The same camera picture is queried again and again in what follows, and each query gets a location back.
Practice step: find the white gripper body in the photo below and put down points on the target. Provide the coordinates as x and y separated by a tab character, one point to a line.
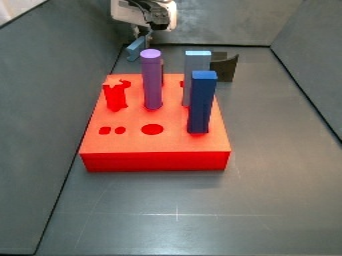
128	13

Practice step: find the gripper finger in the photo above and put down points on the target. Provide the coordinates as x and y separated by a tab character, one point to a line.
149	37
137	31

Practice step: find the dark olive curved fixture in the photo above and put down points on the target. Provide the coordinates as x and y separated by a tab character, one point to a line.
224	65

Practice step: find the red fixture base block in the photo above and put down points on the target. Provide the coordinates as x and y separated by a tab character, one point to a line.
141	140

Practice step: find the purple cylinder peg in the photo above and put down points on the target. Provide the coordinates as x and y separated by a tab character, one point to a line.
152	73

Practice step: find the light blue square peg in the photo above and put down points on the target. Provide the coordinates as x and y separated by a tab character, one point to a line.
197	60

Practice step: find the red star peg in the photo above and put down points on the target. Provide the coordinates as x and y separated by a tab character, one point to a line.
116	95

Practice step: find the dark blue rectangular peg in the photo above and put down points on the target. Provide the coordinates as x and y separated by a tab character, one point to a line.
204	84

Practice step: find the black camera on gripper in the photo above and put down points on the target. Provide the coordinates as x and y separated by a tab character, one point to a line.
156	14

